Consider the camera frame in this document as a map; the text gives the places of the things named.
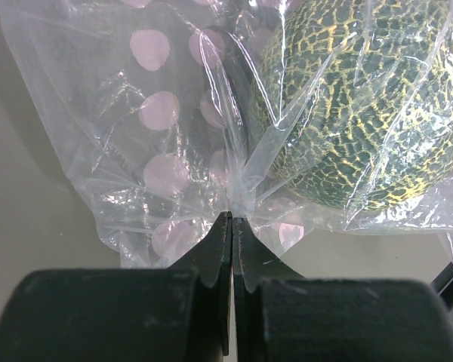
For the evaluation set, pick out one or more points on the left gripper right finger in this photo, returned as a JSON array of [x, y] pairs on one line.
[[283, 316]]

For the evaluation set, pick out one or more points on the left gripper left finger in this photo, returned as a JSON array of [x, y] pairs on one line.
[[178, 313]]

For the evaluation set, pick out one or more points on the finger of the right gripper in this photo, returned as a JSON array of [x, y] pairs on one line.
[[443, 285]]

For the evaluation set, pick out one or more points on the clear zip top bag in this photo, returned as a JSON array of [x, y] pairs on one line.
[[146, 104]]

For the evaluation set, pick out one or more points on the netted green fake melon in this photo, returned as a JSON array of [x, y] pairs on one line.
[[367, 89]]

